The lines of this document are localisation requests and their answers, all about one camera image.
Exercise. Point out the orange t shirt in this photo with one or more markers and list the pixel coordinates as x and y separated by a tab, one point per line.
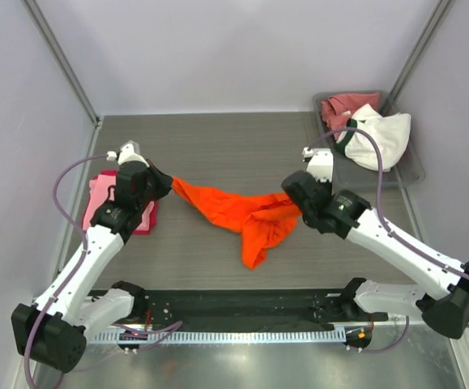
262	222

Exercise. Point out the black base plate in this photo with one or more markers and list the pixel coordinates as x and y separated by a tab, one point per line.
252	310

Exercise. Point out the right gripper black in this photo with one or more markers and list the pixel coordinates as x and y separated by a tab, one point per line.
328	185

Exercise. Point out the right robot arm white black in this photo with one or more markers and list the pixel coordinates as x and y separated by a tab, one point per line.
440	292

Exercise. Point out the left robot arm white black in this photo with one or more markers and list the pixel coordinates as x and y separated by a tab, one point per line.
55	328

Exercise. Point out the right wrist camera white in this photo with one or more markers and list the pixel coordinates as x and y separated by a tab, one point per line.
320	163

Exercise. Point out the slotted cable duct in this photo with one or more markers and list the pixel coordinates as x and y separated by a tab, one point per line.
118	336

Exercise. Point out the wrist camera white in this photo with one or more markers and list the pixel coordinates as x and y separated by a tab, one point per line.
320	163
130	152

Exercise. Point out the right aluminium corner post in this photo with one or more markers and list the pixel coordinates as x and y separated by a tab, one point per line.
429	31

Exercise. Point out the aluminium corner post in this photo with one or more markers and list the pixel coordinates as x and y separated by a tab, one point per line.
60	58
429	31

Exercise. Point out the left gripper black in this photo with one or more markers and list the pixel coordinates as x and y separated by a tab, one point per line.
164	181

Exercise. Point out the folded light pink t shirt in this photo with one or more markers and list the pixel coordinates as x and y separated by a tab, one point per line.
98	193

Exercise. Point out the folded magenta t shirt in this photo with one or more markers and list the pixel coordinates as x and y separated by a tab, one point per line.
149	217

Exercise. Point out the left aluminium corner post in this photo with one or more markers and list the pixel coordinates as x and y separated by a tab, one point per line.
60	58

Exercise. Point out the white t shirt green collar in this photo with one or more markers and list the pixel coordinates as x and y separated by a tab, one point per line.
391	135

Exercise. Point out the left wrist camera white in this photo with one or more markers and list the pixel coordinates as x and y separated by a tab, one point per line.
130	152

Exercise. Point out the dusty red t shirt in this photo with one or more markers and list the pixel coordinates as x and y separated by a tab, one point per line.
337	109

